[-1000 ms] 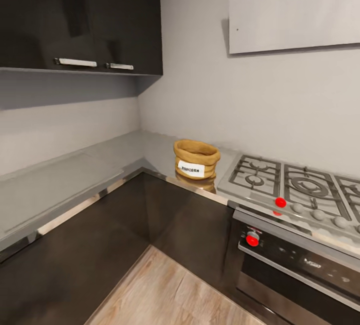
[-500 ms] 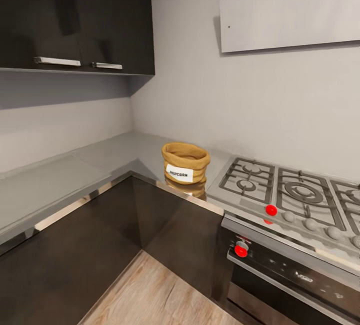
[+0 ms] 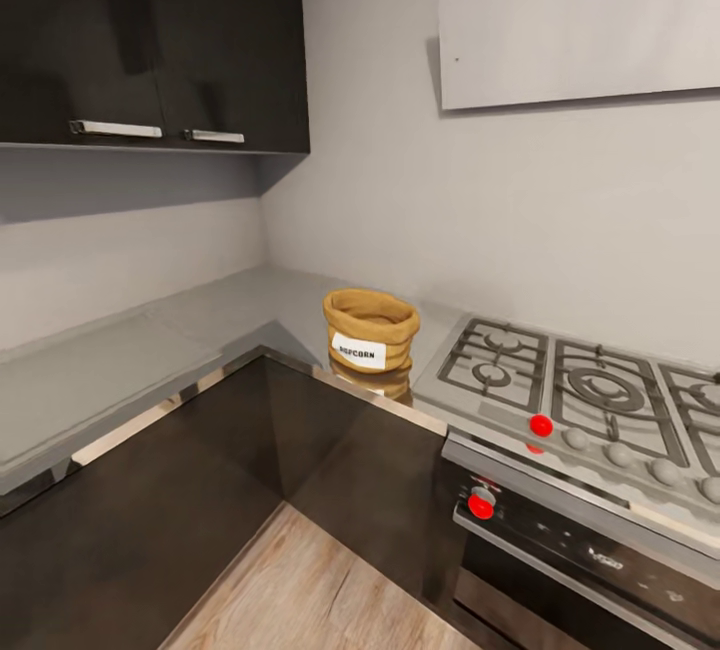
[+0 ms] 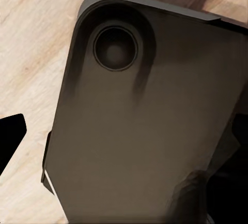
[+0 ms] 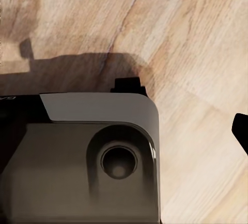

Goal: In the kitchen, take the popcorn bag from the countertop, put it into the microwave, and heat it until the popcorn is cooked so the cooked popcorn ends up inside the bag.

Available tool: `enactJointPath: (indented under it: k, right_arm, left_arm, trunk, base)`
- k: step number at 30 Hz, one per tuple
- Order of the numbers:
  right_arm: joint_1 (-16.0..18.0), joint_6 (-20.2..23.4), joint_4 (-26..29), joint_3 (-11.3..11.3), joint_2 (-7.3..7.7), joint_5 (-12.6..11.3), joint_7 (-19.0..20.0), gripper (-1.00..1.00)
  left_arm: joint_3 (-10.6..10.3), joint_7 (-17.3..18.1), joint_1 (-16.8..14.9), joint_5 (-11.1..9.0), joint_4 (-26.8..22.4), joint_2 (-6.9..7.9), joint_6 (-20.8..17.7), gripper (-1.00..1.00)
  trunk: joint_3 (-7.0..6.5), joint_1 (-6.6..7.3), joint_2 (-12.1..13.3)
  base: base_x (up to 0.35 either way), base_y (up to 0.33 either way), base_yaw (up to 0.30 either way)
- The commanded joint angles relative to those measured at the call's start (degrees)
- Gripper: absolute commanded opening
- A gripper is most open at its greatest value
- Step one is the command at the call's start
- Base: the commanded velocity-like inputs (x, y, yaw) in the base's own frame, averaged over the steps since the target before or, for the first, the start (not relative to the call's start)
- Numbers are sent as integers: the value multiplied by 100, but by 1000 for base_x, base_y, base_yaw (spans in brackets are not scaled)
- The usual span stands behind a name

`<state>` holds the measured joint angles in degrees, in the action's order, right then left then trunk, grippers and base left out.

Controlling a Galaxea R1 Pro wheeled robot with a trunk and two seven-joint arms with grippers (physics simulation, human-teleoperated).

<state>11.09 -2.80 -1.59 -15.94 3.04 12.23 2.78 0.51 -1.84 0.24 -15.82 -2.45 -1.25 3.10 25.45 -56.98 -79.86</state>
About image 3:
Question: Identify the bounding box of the popcorn bag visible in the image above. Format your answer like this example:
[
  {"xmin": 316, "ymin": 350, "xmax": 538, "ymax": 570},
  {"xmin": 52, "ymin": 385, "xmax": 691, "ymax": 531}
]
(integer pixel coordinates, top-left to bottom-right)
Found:
[{"xmin": 322, "ymin": 287, "xmax": 420, "ymax": 374}]

